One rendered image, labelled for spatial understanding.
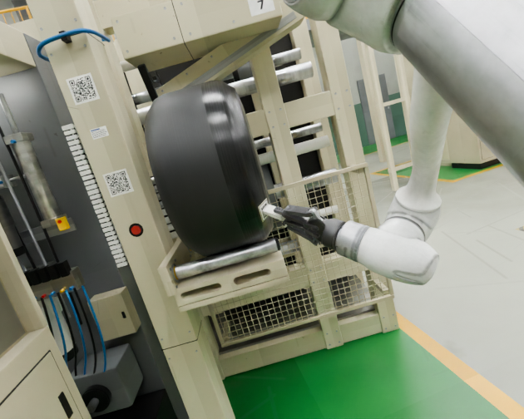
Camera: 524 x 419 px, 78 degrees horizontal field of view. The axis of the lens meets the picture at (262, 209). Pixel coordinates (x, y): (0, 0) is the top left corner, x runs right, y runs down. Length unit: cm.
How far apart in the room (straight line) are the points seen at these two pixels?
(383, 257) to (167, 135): 61
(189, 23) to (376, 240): 102
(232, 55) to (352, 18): 113
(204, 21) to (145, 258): 87
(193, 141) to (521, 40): 72
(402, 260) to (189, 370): 88
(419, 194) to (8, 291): 107
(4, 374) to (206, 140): 72
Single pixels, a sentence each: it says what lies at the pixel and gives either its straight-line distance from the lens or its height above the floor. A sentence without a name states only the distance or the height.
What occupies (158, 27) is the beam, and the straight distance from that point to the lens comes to 140.
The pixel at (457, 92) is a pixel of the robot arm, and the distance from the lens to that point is 31.
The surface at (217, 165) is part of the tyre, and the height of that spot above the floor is 120.
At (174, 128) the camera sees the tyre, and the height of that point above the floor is 132.
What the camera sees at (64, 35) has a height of 165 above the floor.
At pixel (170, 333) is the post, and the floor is 67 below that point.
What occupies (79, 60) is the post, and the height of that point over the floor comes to 159.
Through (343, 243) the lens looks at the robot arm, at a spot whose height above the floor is 95.
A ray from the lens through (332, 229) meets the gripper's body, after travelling 80.
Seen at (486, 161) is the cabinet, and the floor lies 8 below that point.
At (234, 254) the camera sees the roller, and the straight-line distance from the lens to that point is 103.
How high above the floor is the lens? 124
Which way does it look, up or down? 12 degrees down
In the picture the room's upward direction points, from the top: 16 degrees counter-clockwise
